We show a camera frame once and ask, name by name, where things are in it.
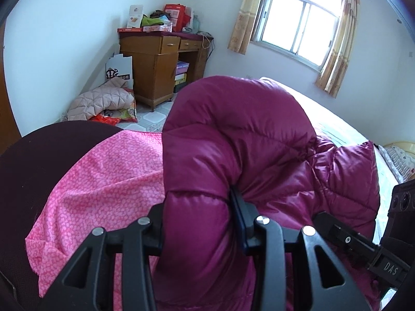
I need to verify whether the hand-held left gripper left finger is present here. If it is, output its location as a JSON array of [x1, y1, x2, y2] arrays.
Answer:
[[37, 202, 167, 311]]

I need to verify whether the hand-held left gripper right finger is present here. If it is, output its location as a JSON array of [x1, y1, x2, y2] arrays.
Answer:
[[229, 186, 370, 311]]

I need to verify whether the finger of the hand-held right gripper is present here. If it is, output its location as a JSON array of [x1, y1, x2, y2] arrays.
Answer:
[[313, 211, 381, 271]]

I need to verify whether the magenta puffer jacket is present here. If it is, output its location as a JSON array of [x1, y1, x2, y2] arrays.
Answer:
[[152, 75, 381, 311]]

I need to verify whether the white patterned pillow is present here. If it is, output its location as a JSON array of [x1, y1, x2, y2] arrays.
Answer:
[[378, 144, 415, 183]]

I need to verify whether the colourful printed bag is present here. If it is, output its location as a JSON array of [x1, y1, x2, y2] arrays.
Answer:
[[99, 106, 138, 124]]

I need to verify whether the red plastic bag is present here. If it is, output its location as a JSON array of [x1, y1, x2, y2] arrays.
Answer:
[[89, 114, 121, 127]]

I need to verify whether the pale pink quilted blanket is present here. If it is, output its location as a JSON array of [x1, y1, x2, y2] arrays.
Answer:
[[67, 78, 137, 122]]

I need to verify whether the white printed cardboard box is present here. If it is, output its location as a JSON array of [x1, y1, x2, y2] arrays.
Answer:
[[105, 53, 134, 89]]

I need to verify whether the wooden desk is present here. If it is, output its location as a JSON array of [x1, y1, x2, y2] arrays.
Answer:
[[117, 29, 215, 111]]

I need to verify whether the beige patterned curtain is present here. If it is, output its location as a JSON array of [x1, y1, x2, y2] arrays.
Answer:
[[314, 0, 360, 98], [228, 0, 269, 55]]

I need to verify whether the pink flat box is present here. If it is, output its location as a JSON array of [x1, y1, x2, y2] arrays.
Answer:
[[143, 23, 172, 33]]

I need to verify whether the green cloth item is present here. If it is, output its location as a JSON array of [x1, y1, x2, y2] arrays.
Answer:
[[141, 13, 165, 26]]

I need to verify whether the window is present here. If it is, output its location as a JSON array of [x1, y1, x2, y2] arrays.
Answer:
[[250, 0, 346, 73]]

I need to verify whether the white upright card box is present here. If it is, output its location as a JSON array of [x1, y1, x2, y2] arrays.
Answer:
[[127, 5, 144, 29]]

